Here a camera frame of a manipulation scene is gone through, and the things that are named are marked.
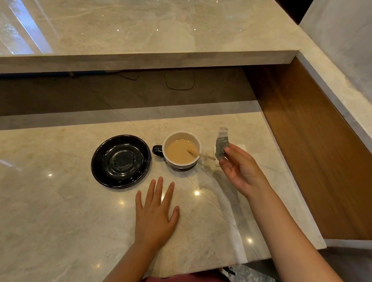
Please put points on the person's right hand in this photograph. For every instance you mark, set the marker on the person's right hand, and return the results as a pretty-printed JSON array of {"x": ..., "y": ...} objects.
[{"x": 244, "y": 175}]

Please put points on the person's left hand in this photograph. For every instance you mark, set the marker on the person's left hand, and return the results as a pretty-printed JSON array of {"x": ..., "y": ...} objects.
[{"x": 152, "y": 222}]

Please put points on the person's left thumb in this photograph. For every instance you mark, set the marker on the person's left thumb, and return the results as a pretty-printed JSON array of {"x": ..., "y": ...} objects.
[{"x": 174, "y": 216}]

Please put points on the person's left middle finger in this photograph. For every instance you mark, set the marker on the person's left middle finger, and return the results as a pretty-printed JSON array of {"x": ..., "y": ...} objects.
[{"x": 159, "y": 192}]

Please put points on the person's right thumb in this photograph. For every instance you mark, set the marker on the person's right thumb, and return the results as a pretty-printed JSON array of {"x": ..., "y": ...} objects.
[{"x": 235, "y": 152}]

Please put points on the person's left little finger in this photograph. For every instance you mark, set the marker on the person's left little finger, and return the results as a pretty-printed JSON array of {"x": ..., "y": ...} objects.
[{"x": 139, "y": 203}]

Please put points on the grey paper sachet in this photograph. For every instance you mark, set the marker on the grey paper sachet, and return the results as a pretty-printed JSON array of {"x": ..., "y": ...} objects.
[{"x": 221, "y": 142}]

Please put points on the person's left forearm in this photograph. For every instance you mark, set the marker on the person's left forearm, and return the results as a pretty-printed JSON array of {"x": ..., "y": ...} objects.
[{"x": 130, "y": 268}]

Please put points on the person's right forearm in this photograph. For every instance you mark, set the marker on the person's right forearm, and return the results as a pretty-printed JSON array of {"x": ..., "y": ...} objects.
[{"x": 292, "y": 242}]

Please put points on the white paper napkin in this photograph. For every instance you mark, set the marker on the white paper napkin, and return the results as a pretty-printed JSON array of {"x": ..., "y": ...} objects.
[{"x": 240, "y": 147}]

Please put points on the wooden stir stick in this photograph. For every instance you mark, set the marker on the wooden stir stick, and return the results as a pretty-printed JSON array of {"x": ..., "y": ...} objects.
[{"x": 205, "y": 156}]

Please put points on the black saucer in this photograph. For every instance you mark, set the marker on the black saucer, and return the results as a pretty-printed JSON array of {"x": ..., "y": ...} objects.
[{"x": 120, "y": 162}]

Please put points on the milky coffee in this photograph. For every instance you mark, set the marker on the milky coffee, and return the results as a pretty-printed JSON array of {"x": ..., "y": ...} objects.
[{"x": 177, "y": 150}]

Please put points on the black cup with white inside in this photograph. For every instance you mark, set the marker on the black cup with white inside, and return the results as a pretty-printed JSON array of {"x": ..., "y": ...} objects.
[{"x": 181, "y": 136}]

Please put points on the brown wooden side panel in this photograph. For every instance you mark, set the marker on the brown wooden side panel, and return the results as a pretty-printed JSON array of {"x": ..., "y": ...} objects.
[{"x": 316, "y": 158}]

